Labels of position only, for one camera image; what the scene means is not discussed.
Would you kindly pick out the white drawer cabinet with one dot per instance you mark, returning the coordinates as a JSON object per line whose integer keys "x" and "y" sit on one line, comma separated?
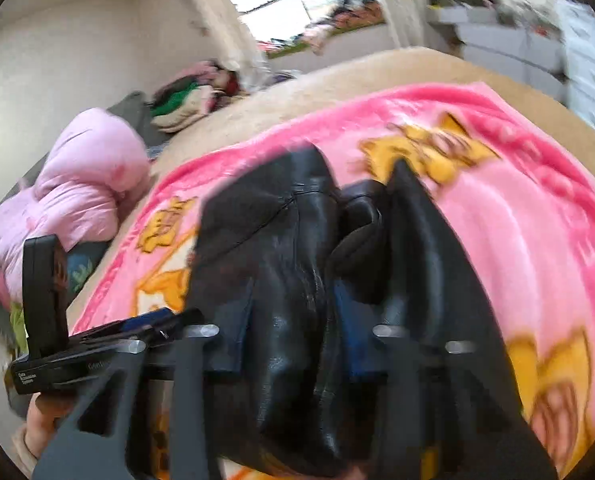
{"x": 592, "y": 70}

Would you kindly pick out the white shelf unit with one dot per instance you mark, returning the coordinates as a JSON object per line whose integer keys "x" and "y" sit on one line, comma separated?
{"x": 502, "y": 45}

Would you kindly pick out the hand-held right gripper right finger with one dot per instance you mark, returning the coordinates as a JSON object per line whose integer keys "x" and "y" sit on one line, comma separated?
{"x": 355, "y": 340}

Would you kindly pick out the person's left forearm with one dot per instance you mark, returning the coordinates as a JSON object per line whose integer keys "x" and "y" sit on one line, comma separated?
{"x": 23, "y": 452}

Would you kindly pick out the clothes heap on windowsill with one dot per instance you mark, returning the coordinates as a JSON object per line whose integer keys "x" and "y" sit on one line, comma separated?
{"x": 347, "y": 17}

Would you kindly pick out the pink quilt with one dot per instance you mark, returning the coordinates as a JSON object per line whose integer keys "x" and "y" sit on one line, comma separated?
{"x": 77, "y": 180}

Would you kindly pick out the dark grey cushion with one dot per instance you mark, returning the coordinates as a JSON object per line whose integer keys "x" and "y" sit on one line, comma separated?
{"x": 132, "y": 110}

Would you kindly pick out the green cloth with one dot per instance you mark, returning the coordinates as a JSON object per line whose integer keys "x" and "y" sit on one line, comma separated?
{"x": 18, "y": 330}

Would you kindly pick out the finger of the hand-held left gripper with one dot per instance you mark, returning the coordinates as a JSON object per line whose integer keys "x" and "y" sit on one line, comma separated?
{"x": 142, "y": 321}

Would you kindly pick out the white lace curtain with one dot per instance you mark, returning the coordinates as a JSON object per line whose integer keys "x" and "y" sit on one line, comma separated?
{"x": 217, "y": 20}

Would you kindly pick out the person's left hand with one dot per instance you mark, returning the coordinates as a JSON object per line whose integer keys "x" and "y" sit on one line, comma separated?
{"x": 44, "y": 425}

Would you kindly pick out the plain white curtain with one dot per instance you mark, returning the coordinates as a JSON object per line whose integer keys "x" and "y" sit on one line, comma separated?
{"x": 397, "y": 5}

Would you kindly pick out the pink printed blanket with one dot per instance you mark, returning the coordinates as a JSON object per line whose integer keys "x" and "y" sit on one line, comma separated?
{"x": 502, "y": 235}

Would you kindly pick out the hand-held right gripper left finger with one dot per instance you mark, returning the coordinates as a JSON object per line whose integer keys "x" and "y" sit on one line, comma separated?
{"x": 227, "y": 332}

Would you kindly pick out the teal floral pillow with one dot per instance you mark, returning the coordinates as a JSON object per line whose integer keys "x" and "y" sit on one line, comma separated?
{"x": 84, "y": 265}

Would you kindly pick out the black leather jacket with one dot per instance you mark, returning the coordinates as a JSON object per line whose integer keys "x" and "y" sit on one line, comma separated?
{"x": 287, "y": 260}

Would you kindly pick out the stack of folded clothes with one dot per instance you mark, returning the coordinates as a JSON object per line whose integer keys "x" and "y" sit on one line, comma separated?
{"x": 187, "y": 100}

